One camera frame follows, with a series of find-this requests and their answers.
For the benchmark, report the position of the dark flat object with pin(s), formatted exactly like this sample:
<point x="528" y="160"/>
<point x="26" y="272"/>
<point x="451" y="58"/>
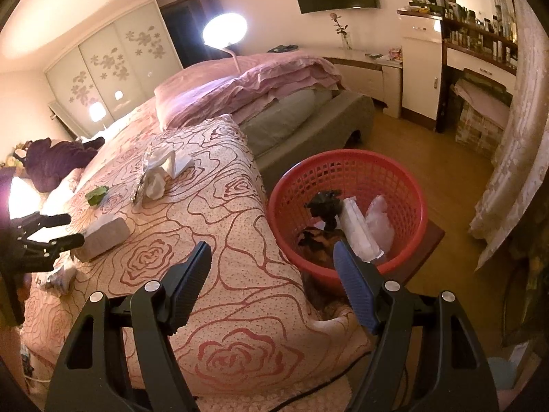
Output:
<point x="285" y="47"/>

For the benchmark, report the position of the rose in glass vase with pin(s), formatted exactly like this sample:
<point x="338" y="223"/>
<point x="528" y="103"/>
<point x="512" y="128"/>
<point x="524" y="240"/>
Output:
<point x="346" y="40"/>

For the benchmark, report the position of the brown wrapper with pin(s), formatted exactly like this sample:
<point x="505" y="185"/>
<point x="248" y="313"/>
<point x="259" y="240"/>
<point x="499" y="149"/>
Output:
<point x="317" y="242"/>

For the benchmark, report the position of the green leaf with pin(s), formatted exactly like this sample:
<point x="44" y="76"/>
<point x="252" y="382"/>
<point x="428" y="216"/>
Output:
<point x="96" y="196"/>

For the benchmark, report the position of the floral sliding-door wardrobe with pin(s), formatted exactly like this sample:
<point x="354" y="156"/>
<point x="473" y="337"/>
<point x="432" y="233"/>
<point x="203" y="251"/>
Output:
<point x="111" y="64"/>

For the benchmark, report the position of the purple cloth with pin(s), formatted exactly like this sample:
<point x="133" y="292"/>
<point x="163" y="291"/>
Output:
<point x="55" y="163"/>

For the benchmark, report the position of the red plastic basket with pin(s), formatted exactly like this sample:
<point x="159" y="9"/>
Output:
<point x="386" y="176"/>

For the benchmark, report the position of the dressing table with drawer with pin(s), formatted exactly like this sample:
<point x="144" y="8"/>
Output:
<point x="472" y="62"/>

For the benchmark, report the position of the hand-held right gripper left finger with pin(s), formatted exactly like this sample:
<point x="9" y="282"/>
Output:
<point x="188" y="283"/>

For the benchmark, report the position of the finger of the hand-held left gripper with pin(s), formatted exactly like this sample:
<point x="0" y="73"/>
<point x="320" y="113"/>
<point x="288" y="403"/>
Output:
<point x="51" y="221"/>
<point x="68" y="242"/>

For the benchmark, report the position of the bed with rose bedspread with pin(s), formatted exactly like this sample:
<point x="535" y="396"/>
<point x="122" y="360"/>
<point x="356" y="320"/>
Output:
<point x="240" y="309"/>

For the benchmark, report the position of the checked storage box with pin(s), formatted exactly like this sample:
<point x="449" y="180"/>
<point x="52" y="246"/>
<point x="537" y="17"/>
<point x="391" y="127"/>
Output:
<point x="476" y="133"/>

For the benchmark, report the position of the row of cosmetic bottles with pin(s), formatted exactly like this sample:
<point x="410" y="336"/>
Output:
<point x="472" y="21"/>

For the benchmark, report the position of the small pink container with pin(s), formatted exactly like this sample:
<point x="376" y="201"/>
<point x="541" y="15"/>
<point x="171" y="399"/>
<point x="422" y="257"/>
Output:
<point x="395" y="54"/>

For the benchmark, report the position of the white paper napkin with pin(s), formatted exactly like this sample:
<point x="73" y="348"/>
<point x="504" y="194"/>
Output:
<point x="178" y="163"/>

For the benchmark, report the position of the white low desk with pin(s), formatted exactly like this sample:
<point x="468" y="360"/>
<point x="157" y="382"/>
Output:
<point x="392" y="86"/>

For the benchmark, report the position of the white paper packet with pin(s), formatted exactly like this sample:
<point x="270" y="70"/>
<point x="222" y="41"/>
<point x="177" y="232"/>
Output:
<point x="358" y="227"/>

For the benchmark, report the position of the white tall cabinet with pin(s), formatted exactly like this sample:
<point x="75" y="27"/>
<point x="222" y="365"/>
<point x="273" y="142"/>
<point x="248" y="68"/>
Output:
<point x="418" y="73"/>

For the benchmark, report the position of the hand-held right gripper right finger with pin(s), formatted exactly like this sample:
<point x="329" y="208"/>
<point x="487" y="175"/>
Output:
<point x="356" y="283"/>

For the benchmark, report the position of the clear plastic bag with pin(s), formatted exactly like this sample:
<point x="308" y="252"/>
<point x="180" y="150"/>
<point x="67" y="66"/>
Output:
<point x="58" y="279"/>
<point x="379" y="219"/>

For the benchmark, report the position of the dark wooden stool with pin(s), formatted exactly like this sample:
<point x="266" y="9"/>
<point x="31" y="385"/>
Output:
<point x="424" y="244"/>

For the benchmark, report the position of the pink folded duvet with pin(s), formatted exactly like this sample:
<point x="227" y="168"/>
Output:
<point x="257" y="77"/>

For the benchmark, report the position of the pink lace curtain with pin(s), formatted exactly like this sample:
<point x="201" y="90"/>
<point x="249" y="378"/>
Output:
<point x="514" y="158"/>

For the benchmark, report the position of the round white lamp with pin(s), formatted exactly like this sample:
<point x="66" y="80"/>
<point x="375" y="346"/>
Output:
<point x="225" y="28"/>

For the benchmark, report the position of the small bedside lamp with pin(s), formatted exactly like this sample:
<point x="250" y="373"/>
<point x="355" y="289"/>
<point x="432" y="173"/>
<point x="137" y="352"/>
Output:
<point x="97" y="111"/>

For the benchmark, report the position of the folded pink cloth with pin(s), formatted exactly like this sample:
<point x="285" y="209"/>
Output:
<point x="484" y="103"/>

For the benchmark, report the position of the black item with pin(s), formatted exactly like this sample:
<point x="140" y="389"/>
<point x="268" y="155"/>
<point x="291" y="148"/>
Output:
<point x="324" y="204"/>

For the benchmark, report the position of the dark floral curtain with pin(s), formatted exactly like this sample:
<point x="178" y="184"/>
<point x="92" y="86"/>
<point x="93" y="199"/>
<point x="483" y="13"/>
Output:
<point x="532" y="274"/>

